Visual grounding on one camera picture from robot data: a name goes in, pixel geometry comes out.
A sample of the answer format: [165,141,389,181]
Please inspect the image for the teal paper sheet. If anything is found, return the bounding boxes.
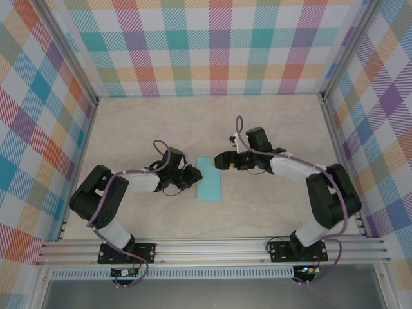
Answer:
[195,156,223,203]

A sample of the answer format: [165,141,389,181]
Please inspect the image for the small black circuit board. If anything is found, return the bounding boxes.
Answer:
[111,268,140,278]

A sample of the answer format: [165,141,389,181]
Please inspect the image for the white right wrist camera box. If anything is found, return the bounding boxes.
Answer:
[229,132,243,155]

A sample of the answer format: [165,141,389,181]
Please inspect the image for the long aluminium mounting rail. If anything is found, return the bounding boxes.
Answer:
[35,236,392,267]

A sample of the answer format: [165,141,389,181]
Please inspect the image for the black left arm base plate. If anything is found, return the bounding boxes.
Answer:
[98,243,157,265]

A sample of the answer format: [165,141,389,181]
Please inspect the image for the aluminium table side rail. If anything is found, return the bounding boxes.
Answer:
[321,93,368,239]
[56,96,100,242]

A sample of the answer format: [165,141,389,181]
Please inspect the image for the slotted grey cable tray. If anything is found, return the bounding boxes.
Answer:
[50,268,295,280]

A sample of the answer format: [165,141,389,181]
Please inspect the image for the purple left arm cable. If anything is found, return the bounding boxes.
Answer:
[86,139,172,288]

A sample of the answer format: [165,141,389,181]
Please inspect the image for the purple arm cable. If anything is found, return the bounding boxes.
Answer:
[86,139,172,288]
[236,115,350,286]

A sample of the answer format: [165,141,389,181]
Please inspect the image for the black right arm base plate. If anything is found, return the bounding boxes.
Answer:
[269,241,328,263]

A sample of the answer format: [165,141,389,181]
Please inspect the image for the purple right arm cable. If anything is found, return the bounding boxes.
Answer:
[236,115,350,286]

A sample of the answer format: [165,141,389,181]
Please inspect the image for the aluminium frame post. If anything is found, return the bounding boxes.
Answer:
[321,0,379,100]
[33,0,100,107]

